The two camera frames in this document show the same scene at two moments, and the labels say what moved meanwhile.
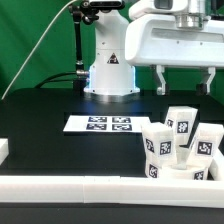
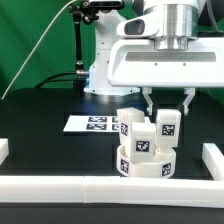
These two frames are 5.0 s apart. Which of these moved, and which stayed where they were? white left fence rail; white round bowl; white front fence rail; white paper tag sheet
Moved: white round bowl
Stayed: white paper tag sheet; white front fence rail; white left fence rail
